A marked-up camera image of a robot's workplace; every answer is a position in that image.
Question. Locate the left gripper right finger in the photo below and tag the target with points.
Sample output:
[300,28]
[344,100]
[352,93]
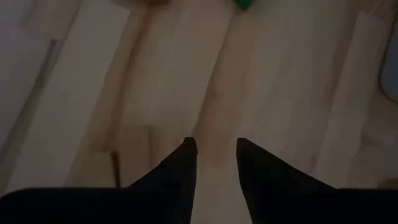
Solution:
[311,205]

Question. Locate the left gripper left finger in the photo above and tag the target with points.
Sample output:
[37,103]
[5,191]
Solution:
[109,208]

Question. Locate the green toy brick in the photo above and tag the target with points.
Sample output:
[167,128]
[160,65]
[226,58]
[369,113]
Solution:
[245,3]

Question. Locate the pale blue translucent bin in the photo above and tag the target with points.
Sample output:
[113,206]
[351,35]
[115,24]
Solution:
[392,68]

